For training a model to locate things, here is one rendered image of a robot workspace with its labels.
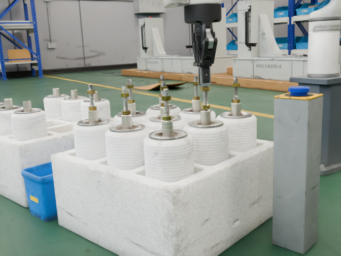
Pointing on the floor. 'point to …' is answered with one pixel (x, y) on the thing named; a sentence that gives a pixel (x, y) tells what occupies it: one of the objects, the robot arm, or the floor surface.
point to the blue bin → (40, 191)
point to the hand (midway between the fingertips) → (204, 76)
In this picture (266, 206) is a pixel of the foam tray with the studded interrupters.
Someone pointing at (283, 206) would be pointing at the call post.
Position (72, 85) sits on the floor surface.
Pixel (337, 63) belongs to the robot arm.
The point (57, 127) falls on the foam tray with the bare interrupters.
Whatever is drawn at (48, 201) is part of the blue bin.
